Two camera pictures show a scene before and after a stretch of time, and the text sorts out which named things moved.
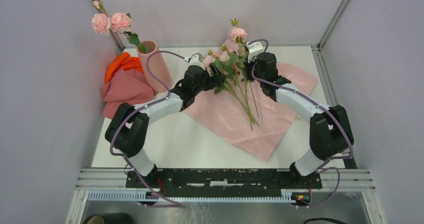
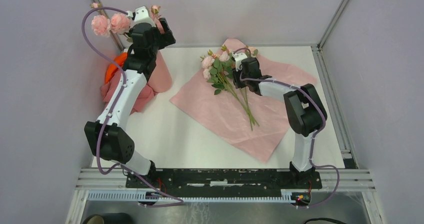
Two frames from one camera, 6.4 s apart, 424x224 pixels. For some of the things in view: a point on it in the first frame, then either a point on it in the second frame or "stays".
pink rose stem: x=103 y=23 stays
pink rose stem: x=238 y=34 to x=154 y=10
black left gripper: x=218 y=79 to x=166 y=39
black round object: x=113 y=218 stays
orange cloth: x=123 y=61 stays
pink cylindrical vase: x=157 y=66 stays
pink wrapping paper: x=241 y=110 stays
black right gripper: x=247 y=68 to x=238 y=83
